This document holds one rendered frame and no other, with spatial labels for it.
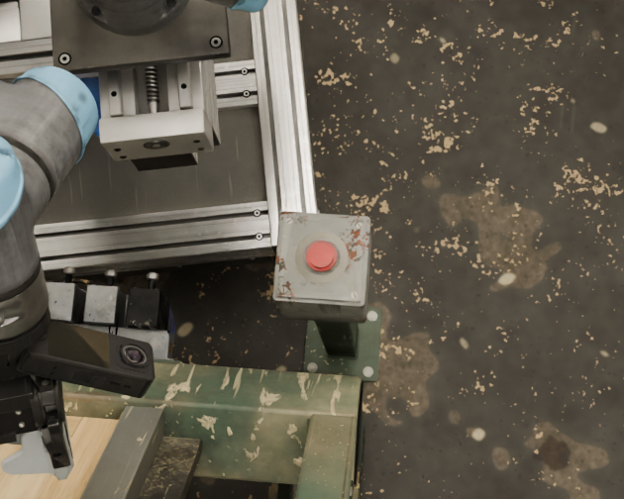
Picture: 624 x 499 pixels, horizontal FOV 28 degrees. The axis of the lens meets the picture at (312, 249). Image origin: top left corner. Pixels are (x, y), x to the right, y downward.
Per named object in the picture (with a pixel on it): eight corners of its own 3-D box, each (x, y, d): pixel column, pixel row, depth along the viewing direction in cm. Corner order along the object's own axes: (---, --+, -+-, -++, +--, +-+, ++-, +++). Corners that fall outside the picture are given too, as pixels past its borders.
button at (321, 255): (338, 244, 161) (338, 241, 159) (336, 274, 160) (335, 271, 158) (307, 242, 161) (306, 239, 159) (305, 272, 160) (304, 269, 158)
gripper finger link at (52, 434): (48, 441, 109) (30, 374, 104) (67, 437, 110) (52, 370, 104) (52, 482, 106) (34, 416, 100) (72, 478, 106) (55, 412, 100)
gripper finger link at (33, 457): (10, 485, 112) (-10, 418, 106) (76, 472, 113) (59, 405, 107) (12, 513, 110) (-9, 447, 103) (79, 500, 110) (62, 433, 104)
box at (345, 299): (371, 243, 178) (370, 215, 161) (365, 325, 176) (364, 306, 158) (289, 237, 179) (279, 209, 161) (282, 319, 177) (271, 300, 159)
